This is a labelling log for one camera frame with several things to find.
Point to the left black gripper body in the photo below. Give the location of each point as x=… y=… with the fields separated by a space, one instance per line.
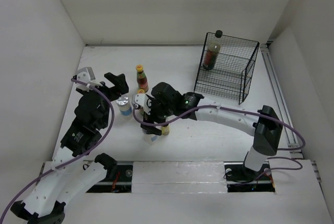
x=110 y=93

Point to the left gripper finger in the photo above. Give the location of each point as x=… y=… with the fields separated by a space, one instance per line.
x=110 y=77
x=121 y=84

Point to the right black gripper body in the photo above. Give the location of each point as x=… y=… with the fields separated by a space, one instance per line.
x=158 y=113

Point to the silver-lid jar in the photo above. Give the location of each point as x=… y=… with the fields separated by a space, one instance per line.
x=149 y=137
x=124 y=105

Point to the red sauce bottle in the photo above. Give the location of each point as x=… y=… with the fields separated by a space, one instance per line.
x=139 y=100
x=142 y=78

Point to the dark soy sauce bottle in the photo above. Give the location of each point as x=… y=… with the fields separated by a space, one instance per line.
x=213 y=50

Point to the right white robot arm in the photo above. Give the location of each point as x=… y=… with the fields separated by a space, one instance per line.
x=165 y=101

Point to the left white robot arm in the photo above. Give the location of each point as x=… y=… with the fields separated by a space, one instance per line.
x=54 y=188

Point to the near small yellow bottle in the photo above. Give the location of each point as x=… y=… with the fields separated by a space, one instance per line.
x=165 y=129

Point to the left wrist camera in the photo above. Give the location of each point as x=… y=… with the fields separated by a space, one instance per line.
x=85 y=75

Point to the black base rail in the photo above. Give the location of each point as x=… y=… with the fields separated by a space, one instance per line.
x=190 y=177

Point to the black wire rack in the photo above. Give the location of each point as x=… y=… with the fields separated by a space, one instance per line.
x=232 y=74

